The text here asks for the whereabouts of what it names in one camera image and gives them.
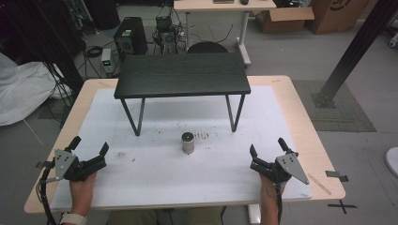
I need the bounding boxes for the left hand-held gripper cable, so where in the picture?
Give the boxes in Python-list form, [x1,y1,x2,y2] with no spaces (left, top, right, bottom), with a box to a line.
[36,165,64,225]

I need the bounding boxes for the black round chair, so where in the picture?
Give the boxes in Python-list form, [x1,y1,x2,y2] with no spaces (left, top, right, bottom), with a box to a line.
[186,40,229,54]

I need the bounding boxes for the small black table shelf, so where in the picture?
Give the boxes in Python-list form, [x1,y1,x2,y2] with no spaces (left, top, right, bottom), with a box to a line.
[113,52,253,137]

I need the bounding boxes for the grey floor mat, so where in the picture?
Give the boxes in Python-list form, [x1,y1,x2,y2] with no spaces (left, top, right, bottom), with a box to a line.
[292,79,377,133]

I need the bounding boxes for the black metal post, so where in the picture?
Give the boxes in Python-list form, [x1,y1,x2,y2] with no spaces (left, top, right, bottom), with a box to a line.
[311,0,398,110]

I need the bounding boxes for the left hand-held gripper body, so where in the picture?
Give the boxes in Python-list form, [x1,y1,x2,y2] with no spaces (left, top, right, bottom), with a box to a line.
[46,148,108,184]

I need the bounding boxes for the black tape strip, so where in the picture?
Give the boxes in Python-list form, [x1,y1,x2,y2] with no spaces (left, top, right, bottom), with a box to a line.
[34,160,53,170]
[325,170,349,183]

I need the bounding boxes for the white table mat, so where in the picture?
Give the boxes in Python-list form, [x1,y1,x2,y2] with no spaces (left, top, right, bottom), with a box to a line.
[50,85,314,211]

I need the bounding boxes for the large printed cardboard box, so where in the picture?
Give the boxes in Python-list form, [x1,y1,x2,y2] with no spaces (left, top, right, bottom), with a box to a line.
[304,0,371,36]

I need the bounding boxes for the white round object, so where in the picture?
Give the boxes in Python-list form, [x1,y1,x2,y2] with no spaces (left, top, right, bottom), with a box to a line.
[384,146,398,179]

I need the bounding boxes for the silver metal can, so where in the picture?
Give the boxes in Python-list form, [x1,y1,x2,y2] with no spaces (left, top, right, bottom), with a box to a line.
[180,131,195,155]

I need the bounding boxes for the light wooden desk white legs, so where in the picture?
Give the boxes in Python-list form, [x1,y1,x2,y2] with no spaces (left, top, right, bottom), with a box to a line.
[173,0,278,68]

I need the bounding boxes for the white power supply box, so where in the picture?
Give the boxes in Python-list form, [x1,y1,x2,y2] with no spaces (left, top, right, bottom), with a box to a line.
[100,48,116,75]

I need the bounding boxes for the white crumpled cloth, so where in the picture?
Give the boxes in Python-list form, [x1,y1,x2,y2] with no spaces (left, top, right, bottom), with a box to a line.
[0,52,73,127]

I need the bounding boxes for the dark curtain frame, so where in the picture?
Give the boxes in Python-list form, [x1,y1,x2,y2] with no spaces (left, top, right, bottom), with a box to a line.
[0,0,87,95]

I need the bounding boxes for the open small cardboard box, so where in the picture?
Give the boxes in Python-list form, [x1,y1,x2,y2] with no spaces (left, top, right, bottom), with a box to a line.
[253,6,315,35]

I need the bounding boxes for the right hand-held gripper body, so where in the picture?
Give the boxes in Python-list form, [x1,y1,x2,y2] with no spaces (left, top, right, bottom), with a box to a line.
[250,152,311,186]

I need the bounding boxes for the beige wrist watch band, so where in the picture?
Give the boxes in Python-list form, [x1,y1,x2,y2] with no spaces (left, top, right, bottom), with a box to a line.
[59,212,88,225]

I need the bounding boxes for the person's right hand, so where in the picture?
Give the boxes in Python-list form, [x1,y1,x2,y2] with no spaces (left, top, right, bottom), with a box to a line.
[259,173,287,204]

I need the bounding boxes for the black computer tower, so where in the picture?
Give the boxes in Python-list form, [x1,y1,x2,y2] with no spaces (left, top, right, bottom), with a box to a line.
[113,16,148,56]

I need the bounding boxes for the person's left hand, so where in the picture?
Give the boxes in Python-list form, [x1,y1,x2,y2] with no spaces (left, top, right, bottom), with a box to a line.
[69,171,99,217]

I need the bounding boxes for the right hand-held gripper cable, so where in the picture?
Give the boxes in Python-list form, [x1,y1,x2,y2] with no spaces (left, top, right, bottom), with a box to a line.
[272,183,284,225]

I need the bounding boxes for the coiled black cable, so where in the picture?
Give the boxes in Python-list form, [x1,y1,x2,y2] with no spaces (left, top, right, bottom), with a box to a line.
[83,45,104,58]

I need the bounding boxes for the thin wooden stick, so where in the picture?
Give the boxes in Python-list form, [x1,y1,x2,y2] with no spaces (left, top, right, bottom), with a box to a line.
[307,173,332,197]

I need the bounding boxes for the hand-held gripper cable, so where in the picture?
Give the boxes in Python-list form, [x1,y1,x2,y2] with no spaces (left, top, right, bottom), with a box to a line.
[272,183,284,225]
[36,165,64,225]

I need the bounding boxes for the open electronics rig with fan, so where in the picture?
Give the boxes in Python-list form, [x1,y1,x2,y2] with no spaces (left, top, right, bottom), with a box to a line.
[152,14,179,54]

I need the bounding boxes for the person's olive trousers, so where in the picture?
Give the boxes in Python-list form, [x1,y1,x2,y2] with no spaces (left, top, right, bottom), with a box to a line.
[105,205,225,225]

